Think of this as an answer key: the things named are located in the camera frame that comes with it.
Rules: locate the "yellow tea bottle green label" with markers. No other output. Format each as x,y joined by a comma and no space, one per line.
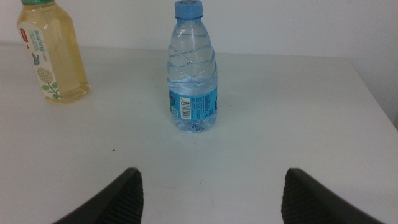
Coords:
62,62

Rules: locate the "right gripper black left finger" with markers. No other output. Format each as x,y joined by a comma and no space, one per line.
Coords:
121,202

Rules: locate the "clear water bottle blue cap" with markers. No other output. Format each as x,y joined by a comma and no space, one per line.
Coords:
191,77

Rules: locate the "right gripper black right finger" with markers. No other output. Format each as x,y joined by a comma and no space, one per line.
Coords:
308,202

